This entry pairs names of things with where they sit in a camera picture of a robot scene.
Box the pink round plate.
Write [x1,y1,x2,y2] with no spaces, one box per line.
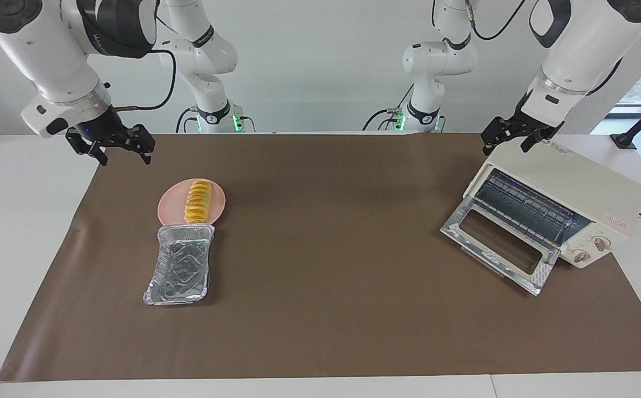
[157,178,226,226]

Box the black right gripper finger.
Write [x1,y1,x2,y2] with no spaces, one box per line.
[65,128,108,167]
[127,124,157,165]

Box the black arm base cable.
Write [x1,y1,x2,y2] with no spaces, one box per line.
[175,107,200,134]
[362,83,415,132]

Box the brown table mat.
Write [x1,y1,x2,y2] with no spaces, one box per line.
[0,133,641,382]

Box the aluminium foil tray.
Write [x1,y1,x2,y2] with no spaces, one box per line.
[143,223,215,306]

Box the glass oven door metal frame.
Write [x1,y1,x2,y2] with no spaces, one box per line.
[440,196,561,296]

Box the golden sliced bread loaf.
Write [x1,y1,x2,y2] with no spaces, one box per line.
[184,180,213,224]

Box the metal wire oven rack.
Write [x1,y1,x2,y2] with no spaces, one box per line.
[474,169,593,248]

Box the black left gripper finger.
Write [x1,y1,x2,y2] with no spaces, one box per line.
[481,117,512,157]
[520,124,565,154]

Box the cream toaster oven body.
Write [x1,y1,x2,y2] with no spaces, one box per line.
[463,141,641,270]

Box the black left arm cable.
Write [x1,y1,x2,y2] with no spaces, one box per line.
[464,0,531,40]

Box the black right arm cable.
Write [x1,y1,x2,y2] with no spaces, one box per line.
[113,49,177,114]

